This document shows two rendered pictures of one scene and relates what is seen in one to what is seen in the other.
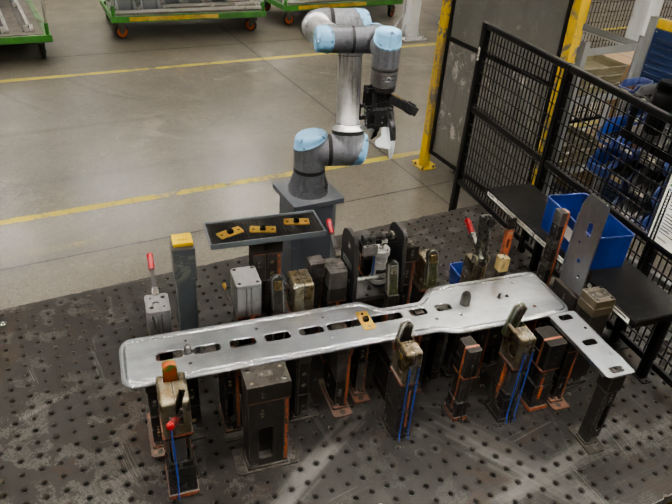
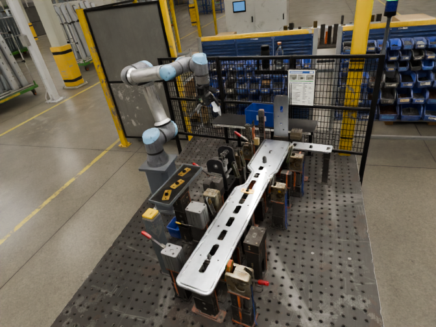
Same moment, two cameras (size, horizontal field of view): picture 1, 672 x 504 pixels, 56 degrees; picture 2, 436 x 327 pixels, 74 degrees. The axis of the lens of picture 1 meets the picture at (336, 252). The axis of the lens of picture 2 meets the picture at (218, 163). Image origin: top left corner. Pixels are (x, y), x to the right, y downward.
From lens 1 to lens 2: 1.03 m
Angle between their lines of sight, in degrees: 32
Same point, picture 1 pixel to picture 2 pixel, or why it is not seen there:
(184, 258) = (157, 221)
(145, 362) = (200, 278)
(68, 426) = not seen: outside the picture
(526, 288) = (271, 145)
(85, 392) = not seen: outside the picture
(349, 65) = (152, 90)
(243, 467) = (257, 288)
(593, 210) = (279, 100)
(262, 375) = (254, 237)
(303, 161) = (155, 146)
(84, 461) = not seen: outside the picture
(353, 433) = (270, 240)
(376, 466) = (292, 242)
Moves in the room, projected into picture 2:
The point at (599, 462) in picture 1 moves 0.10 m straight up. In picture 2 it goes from (336, 185) to (337, 174)
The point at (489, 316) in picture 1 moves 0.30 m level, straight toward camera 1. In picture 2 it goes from (277, 159) to (306, 181)
